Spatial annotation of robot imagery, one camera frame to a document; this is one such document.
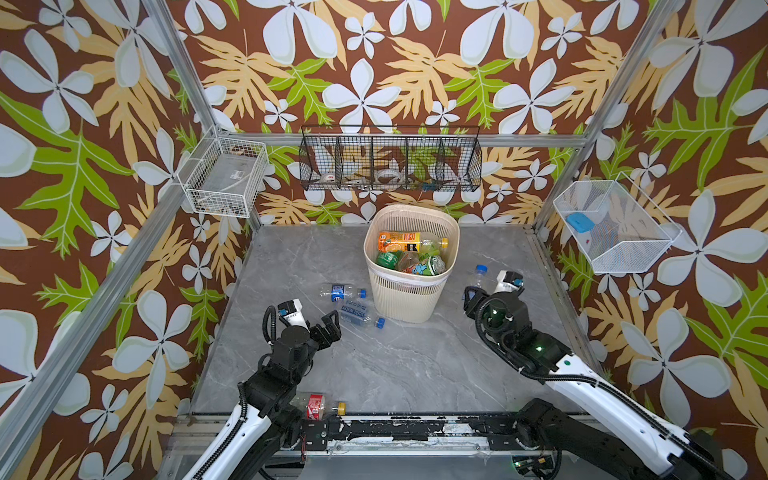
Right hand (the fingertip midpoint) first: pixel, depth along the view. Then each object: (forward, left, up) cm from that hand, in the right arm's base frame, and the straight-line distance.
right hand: (467, 290), depth 77 cm
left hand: (-4, +38, -5) cm, 39 cm away
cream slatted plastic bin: (+4, +15, -9) cm, 18 cm away
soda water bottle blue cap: (+2, +29, -16) cm, 33 cm away
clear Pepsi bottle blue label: (+10, +38, -16) cm, 42 cm away
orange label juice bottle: (+14, +15, +3) cm, 21 cm away
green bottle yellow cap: (+13, +20, -4) cm, 24 cm away
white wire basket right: (+16, -43, +7) cm, 47 cm away
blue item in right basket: (+20, -36, +5) cm, 42 cm away
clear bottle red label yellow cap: (-24, +39, -15) cm, 49 cm away
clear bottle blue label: (+5, -4, +1) cm, 7 cm away
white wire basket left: (+31, +68, +14) cm, 76 cm away
